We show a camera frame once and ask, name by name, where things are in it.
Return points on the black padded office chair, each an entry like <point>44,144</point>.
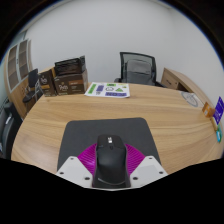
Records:
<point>9,130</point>

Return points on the small black office chair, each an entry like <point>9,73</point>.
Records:
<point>32,80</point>

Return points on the purple card package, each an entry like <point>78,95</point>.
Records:
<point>219,110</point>

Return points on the orange cardboard box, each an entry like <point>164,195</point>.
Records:
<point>208,110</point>

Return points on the dark grey mouse pad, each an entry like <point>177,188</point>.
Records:
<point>83,133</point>

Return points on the wooden side desk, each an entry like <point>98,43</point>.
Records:
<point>176,80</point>

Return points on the small brown cardboard box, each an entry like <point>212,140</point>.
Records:
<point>46,83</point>

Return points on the white printed paper sheet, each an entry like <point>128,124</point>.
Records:
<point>107,90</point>

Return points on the large brown cardboard box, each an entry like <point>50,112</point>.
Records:
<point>71,85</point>

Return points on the black computer mouse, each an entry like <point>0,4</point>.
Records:
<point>111,161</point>

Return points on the wooden shelf unit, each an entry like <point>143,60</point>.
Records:
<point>18,66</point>

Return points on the black box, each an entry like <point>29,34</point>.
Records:
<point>70,66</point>

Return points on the black mesh office chair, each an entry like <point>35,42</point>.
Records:
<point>138,70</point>

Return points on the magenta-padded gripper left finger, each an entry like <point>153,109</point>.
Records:
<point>73,169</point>

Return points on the round white printed disc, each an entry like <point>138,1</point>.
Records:
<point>192,99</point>

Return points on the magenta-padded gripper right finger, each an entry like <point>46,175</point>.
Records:
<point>148,169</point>

